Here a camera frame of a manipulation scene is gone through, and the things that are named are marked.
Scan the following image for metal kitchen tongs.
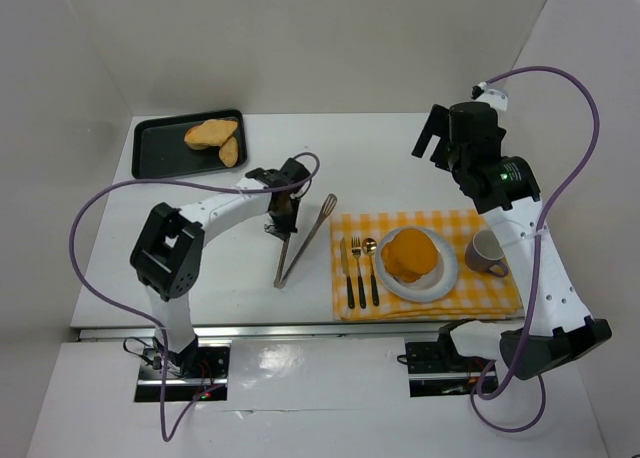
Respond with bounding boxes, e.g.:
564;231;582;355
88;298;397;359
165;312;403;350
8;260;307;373
273;193;338;289

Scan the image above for orange round bread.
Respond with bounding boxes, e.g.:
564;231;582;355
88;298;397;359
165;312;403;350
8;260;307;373
381;228;439;283

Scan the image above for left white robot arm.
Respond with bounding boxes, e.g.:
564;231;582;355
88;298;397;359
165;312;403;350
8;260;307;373
130;158;311;375

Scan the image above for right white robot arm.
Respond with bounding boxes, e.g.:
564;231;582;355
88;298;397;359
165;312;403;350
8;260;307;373
412;101;612;380

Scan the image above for purple mug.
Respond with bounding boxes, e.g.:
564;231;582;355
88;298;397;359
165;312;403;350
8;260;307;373
465;229;509;278

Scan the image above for small toast slice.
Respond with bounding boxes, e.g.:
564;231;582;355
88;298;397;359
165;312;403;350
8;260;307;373
219;137;239;168

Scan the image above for large toast slice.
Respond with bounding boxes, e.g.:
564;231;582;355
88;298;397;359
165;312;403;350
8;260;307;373
184;119;238;151

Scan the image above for yellow checkered cloth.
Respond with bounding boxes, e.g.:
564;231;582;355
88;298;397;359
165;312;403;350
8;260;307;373
330;209;522;322

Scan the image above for white plate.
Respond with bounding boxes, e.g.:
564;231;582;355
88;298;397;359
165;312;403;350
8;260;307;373
374;226;459;303

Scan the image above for black baking tray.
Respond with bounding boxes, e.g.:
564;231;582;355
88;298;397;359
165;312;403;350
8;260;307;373
131;109;247;179

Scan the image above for black handled knife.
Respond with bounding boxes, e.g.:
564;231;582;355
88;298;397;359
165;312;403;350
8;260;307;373
340;238;355;309

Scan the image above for gold fork black handle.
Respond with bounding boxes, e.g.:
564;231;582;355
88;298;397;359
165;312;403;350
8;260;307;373
351;236;367;309

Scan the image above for gold spoon black handle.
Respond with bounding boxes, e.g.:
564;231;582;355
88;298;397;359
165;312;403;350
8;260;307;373
362;238;380;307

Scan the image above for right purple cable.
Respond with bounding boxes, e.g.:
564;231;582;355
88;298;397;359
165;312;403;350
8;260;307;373
469;65;601;433

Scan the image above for purple cable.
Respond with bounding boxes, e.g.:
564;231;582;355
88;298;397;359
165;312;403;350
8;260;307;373
68;151;321;443
469;65;601;433

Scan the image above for aluminium rail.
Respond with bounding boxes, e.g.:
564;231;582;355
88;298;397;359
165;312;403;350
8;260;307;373
78;321;448;342

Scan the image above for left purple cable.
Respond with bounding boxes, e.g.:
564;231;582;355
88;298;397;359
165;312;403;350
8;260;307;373
68;151;321;443

